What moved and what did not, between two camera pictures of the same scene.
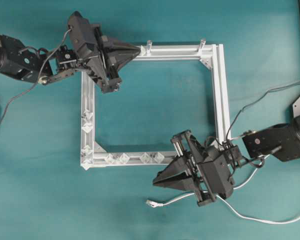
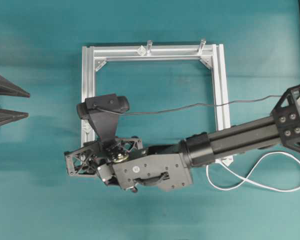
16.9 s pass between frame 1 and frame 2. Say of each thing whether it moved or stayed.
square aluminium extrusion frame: stayed
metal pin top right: stayed
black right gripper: moved
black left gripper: moved
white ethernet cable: moved
